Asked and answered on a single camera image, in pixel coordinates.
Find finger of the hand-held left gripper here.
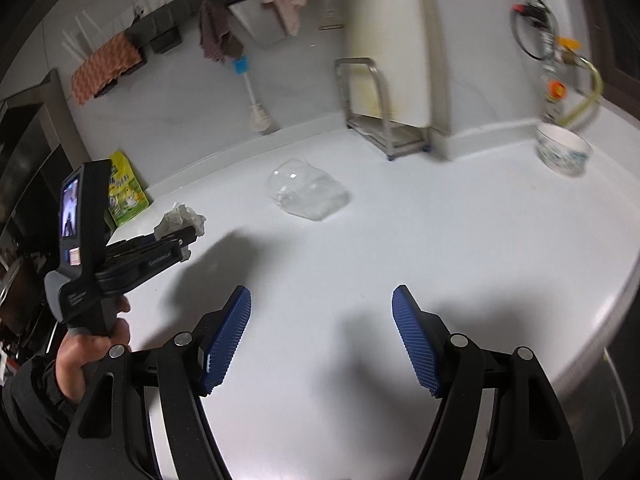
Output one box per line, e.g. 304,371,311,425
96,241,194,298
107,225,198,260

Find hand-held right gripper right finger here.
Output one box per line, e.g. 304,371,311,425
391,284,583,480

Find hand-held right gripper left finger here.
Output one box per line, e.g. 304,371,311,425
55,285,253,480

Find white tissue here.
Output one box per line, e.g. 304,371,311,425
152,201,207,241

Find clear plastic cup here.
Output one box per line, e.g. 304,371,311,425
269,157,349,222

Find person's left forearm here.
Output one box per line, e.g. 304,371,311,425
0,350,87,480

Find person's left hand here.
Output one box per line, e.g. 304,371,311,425
56,294,133,404

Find yellow seasoning pouch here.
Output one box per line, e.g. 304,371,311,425
107,151,151,227

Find dark kitchen appliance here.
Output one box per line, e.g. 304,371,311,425
0,67,93,361

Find blue white bottle brush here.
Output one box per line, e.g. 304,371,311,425
232,56,273,134

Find orange patterned cloth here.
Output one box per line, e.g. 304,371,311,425
70,32,143,107

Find brown cloth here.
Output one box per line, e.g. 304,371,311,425
197,0,246,65

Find metal rack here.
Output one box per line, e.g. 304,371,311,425
334,57,432,161

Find white patterned bowl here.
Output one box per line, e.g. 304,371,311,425
535,122,593,177

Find metal gas pipe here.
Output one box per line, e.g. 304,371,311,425
540,25,568,123

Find orange round pipe knob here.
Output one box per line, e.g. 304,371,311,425
545,79,569,105

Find black red gas valve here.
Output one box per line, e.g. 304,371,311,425
510,0,558,61

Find black wall rail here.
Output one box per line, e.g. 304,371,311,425
92,0,335,98

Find dark window frame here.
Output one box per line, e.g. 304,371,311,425
575,0,640,121

